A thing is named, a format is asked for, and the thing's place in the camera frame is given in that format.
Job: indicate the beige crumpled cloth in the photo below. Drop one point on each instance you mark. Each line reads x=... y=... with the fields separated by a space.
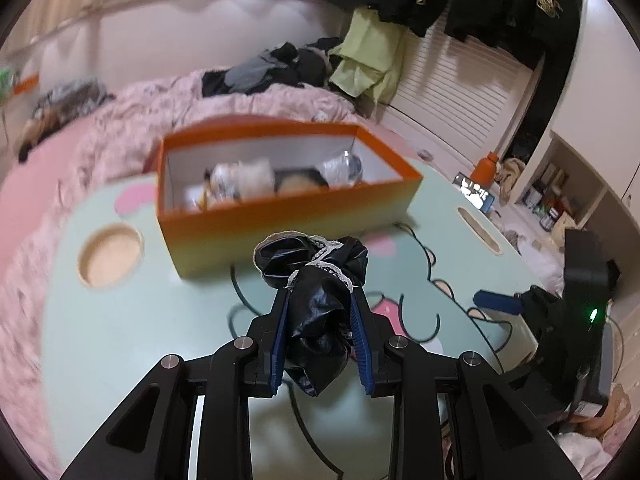
x=510 y=175

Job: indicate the pink bed sheet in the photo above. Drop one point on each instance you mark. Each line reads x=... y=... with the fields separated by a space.
x=35 y=185

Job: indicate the dark patterned cloth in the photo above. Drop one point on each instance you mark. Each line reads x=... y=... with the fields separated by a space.
x=65 y=102

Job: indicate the cluster of toiletry bottles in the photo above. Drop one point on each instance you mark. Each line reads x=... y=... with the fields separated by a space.
x=547 y=205

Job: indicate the light green cloth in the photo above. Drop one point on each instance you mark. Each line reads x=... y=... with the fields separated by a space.
x=367 y=55

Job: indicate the smartphone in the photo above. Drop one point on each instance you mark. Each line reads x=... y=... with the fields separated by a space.
x=475 y=192

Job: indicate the white open shelf unit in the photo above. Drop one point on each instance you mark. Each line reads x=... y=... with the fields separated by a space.
x=580 y=160

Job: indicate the green white packet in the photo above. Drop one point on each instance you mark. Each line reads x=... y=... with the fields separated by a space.
x=6 y=79

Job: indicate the shiny silver round container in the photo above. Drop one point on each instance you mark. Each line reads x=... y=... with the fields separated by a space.
x=342 y=167

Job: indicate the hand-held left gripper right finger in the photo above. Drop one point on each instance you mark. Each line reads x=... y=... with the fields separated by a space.
x=362 y=355

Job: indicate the pile of dark clothes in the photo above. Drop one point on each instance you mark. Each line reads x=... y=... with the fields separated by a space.
x=300 y=67

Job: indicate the white fluffy scrunchie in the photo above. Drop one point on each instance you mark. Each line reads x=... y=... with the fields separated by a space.
x=245 y=177

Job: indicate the black lace-trimmed scrunchie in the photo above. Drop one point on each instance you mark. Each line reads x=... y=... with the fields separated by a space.
x=320 y=310

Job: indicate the orange water bottle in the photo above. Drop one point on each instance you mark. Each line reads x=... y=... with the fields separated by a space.
x=485 y=172

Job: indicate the small orange box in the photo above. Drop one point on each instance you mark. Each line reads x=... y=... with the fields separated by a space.
x=27 y=84

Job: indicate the white louvered cabinet door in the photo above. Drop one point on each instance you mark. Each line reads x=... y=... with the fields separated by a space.
x=450 y=90

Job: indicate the pink floral quilt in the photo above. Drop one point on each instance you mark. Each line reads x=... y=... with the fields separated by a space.
x=140 y=105

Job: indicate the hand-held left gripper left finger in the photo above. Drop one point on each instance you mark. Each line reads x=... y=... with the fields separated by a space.
x=279 y=350

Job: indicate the orange cardboard box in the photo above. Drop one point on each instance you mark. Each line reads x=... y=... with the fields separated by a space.
x=280 y=230

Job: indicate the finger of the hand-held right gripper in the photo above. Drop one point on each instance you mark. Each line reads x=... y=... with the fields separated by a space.
x=495 y=301

